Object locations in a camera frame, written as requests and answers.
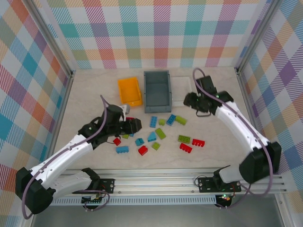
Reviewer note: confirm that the small red lego brick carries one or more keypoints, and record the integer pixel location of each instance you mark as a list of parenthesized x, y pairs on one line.
[(143, 150), (129, 118), (117, 141)]

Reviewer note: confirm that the blue sloped lego brick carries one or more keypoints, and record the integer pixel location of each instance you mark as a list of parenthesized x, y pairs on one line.
[(152, 137)]

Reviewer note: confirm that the small green lego brick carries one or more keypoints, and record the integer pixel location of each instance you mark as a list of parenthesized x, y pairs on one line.
[(162, 122), (156, 146)]

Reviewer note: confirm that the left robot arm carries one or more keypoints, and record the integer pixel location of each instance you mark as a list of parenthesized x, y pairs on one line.
[(71, 149)]

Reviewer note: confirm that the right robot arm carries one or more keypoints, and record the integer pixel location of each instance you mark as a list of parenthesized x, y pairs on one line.
[(236, 123)]

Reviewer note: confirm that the yellow plastic bin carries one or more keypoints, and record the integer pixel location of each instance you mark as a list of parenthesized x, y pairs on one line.
[(129, 94)]

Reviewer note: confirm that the white translucent plastic bin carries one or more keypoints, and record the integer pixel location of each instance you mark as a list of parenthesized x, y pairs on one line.
[(181, 92)]

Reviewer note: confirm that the grey plastic bin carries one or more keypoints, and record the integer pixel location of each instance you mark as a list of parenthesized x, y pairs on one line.
[(157, 94)]

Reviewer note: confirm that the small green circuit board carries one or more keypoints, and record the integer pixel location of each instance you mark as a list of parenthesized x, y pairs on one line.
[(92, 199)]

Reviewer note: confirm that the small circuit board with lights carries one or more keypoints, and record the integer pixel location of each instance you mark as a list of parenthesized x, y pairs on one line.
[(225, 197)]

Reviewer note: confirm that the aluminium side rail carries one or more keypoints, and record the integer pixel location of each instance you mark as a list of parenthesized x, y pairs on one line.
[(65, 99), (246, 99)]

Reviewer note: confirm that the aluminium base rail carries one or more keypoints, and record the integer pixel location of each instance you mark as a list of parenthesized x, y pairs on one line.
[(154, 182)]

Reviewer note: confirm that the aluminium frame post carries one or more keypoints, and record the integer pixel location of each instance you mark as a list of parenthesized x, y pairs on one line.
[(52, 37), (255, 35)]

